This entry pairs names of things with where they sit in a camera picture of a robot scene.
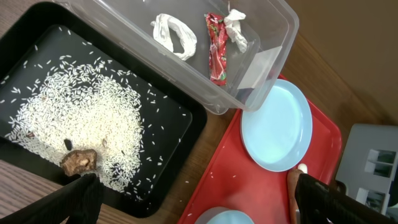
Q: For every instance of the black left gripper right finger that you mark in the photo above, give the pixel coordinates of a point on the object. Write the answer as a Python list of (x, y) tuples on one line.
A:
[(318, 203)]

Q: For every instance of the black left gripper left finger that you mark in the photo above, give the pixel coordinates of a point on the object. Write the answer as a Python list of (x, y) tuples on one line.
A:
[(78, 202)]

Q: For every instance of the orange carrot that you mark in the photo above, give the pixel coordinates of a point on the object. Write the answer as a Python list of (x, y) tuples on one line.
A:
[(292, 178)]

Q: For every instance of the white plastic spoon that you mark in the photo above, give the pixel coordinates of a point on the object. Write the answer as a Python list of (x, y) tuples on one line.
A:
[(303, 168)]

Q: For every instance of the brown food scrap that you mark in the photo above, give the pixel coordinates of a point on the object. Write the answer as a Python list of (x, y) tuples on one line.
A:
[(79, 161)]

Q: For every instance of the light blue plate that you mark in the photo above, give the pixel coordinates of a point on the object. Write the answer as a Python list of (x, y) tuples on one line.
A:
[(278, 134)]

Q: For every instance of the white rice pile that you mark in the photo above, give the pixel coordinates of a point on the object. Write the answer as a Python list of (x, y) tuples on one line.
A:
[(83, 105)]

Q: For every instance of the light blue bowl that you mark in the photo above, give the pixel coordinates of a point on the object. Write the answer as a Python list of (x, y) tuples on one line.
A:
[(223, 215)]

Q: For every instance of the red snack wrapper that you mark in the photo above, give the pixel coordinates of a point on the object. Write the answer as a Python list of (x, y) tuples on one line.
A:
[(217, 54)]

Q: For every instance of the white tissue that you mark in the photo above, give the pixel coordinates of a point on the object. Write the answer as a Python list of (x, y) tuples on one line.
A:
[(233, 29)]

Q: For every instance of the grey-blue dishwasher rack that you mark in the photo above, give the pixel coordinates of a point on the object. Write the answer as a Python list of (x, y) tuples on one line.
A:
[(368, 167)]

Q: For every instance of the red plastic tray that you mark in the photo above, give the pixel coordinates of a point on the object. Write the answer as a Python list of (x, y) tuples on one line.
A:
[(233, 180)]

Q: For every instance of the black tray bin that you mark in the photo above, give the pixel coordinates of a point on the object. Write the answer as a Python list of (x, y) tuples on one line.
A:
[(173, 124)]

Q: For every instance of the clear plastic bin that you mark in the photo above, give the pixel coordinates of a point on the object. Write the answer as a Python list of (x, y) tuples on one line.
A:
[(270, 27)]

